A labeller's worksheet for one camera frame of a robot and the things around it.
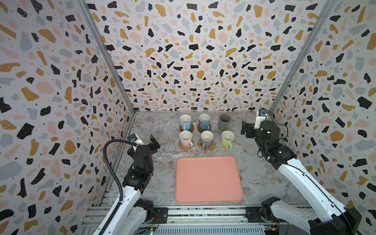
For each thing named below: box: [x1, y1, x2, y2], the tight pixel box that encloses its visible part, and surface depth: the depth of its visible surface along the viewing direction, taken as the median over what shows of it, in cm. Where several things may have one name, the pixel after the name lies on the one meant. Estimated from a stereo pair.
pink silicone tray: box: [175, 156, 244, 204], surface depth 88 cm
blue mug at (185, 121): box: [179, 114, 192, 131], surface depth 105 cm
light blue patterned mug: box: [198, 113, 211, 131], surface depth 105 cm
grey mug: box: [217, 113, 231, 132], surface depth 105 cm
